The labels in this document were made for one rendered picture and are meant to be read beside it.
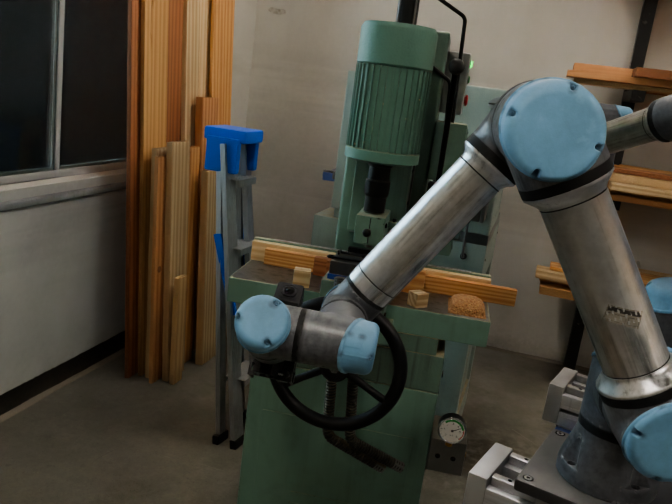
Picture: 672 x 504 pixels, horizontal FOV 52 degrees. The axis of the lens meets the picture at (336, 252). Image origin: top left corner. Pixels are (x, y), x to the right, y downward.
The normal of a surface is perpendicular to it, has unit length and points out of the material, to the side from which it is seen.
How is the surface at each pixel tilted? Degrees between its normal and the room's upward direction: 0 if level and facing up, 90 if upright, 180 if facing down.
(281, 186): 90
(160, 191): 87
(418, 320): 90
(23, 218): 90
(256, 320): 59
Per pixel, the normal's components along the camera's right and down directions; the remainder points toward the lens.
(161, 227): 0.95, 0.15
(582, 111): -0.16, 0.11
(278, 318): -0.02, -0.29
